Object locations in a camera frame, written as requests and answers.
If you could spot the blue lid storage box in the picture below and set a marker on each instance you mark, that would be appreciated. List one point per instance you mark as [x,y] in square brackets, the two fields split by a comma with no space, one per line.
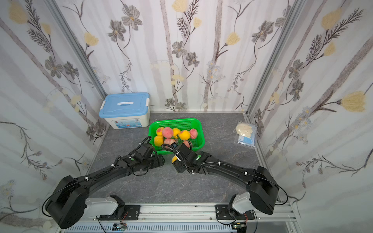
[126,110]

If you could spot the pink peach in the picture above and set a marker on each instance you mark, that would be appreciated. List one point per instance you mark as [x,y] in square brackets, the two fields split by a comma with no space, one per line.
[169,141]
[167,132]
[188,144]
[193,133]

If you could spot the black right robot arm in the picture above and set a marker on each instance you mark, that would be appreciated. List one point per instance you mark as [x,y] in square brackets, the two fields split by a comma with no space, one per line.
[261,190]

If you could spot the green plastic perforated basket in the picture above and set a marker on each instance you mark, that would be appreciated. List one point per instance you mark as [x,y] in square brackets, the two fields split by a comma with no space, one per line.
[182,124]

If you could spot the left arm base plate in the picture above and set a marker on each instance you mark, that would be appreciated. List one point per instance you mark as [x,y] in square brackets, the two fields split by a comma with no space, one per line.
[124,213]

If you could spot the small green circuit board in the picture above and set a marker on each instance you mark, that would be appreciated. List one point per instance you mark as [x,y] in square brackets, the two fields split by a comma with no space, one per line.
[119,227]

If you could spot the blue face mask pack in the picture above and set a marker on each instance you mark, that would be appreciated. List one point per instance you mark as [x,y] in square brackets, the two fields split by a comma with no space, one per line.
[249,142]

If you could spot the clear bag of white gloves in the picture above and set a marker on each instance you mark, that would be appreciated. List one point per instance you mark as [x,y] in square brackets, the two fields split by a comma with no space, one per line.
[245,129]

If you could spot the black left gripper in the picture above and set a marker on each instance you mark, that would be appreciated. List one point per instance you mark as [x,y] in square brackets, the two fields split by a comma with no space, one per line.
[157,163]

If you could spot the yellow peach with red blush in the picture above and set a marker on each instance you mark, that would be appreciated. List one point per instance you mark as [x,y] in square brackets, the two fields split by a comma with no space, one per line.
[159,131]

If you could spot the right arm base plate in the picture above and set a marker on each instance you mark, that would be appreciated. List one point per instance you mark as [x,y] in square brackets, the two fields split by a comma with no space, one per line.
[224,212]

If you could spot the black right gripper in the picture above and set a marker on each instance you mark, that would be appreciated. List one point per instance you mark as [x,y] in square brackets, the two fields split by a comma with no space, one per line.
[179,162]

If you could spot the aluminium front rail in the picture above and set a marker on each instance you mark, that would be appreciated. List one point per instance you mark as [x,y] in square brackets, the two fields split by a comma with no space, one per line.
[188,212]

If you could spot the yellow peach bottom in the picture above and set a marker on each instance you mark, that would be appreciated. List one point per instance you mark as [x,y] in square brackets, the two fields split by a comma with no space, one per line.
[184,135]

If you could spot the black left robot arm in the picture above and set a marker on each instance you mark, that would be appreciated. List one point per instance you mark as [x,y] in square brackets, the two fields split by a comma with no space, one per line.
[67,204]

